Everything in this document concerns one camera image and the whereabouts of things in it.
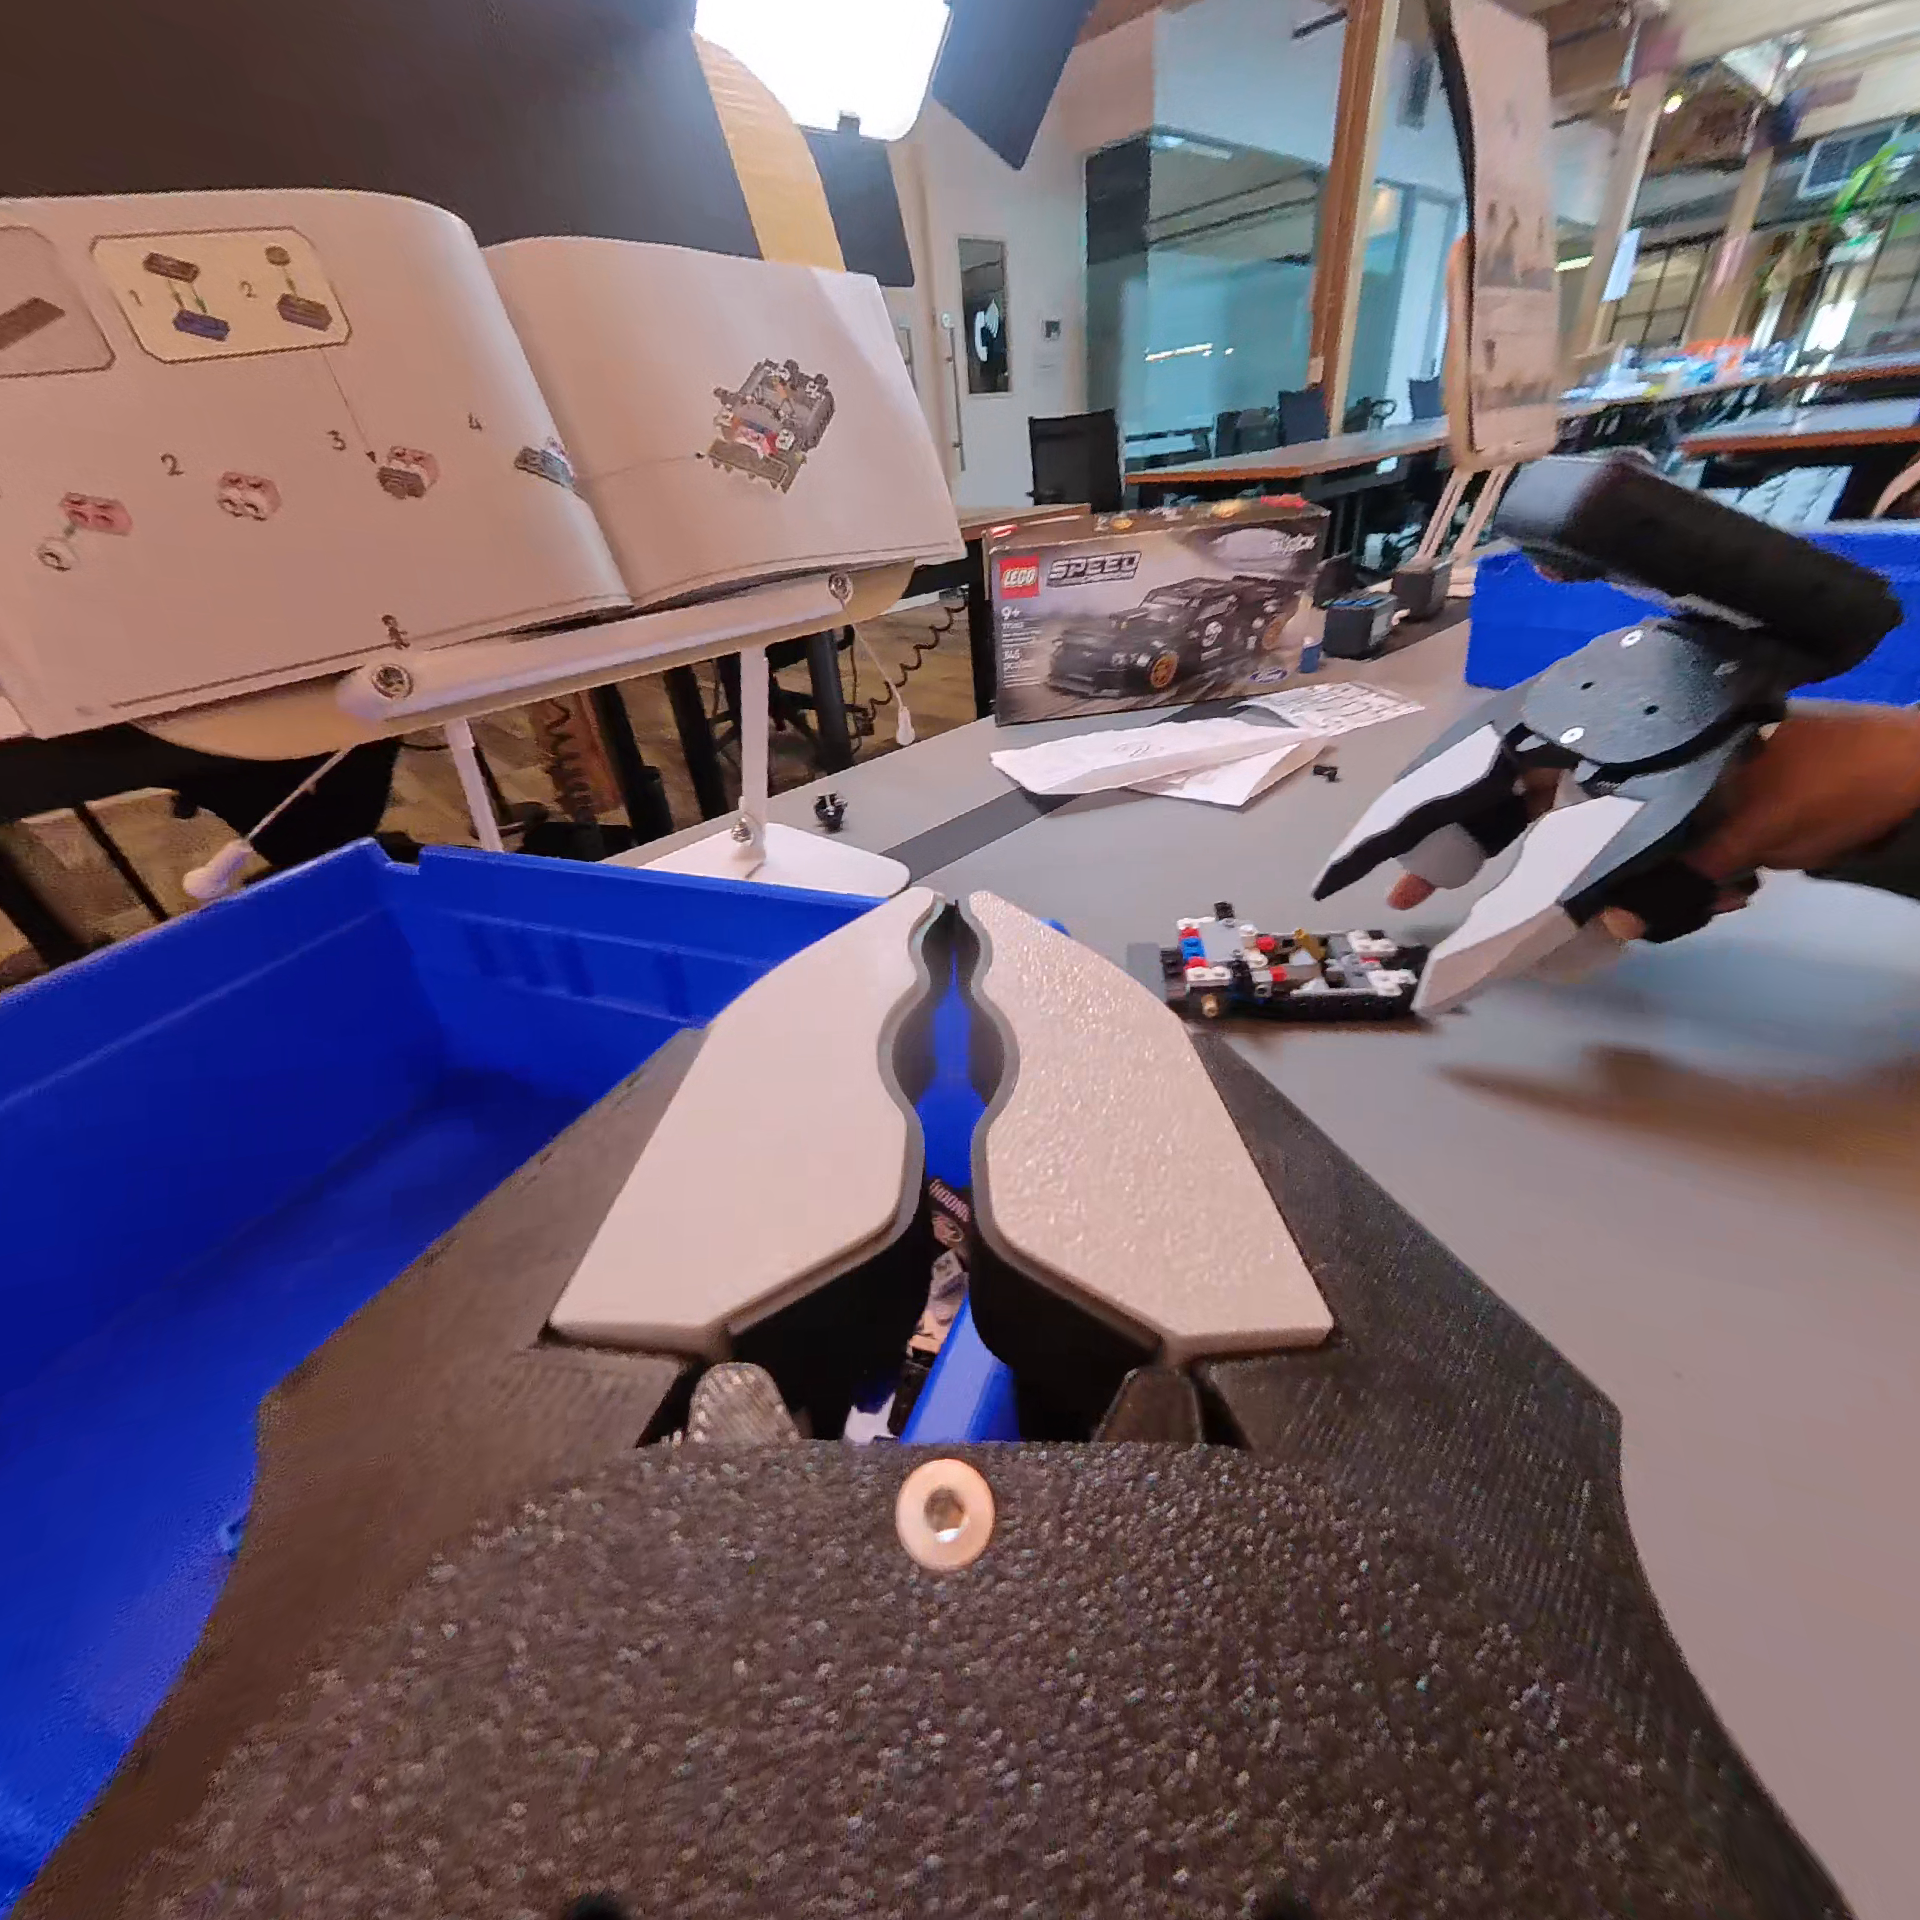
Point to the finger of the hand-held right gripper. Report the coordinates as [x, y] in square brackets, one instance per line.
[1547, 887]
[1440, 812]

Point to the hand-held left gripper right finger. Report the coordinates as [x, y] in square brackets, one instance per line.
[1141, 1187]

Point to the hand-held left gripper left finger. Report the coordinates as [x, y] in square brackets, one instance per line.
[751, 1187]

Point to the lego car model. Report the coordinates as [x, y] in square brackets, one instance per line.
[1290, 969]

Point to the blue plastic bin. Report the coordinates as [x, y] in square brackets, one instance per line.
[1499, 633]
[240, 1199]

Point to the lego set box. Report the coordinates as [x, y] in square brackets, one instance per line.
[1156, 616]

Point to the small black lego piece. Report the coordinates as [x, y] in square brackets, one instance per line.
[832, 812]

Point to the lego instruction booklet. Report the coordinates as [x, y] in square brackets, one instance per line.
[303, 453]

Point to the small black device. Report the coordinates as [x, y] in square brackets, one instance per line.
[1361, 622]

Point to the white paper sheets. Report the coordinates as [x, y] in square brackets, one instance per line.
[1172, 757]

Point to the wooden background desks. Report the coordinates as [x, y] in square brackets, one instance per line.
[1290, 458]

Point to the black office chair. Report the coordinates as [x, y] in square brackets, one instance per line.
[1075, 458]

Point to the hanging banner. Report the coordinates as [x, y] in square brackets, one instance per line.
[1499, 181]

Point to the white book stand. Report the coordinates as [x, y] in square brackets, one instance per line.
[602, 645]

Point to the studio light panel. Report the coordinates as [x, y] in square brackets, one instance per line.
[827, 61]

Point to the wooden post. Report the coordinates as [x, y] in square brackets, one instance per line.
[1358, 210]

